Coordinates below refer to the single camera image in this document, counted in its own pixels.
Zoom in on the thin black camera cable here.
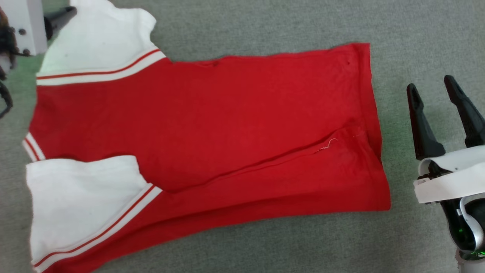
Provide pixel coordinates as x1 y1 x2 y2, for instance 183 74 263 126
0 78 14 119

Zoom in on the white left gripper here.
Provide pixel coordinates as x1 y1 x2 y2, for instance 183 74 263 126
3 0 78 57

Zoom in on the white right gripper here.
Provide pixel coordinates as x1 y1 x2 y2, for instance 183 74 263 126
407 75 485 206

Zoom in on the red and white basketball jersey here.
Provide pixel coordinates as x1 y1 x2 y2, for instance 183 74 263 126
22 0 391 273

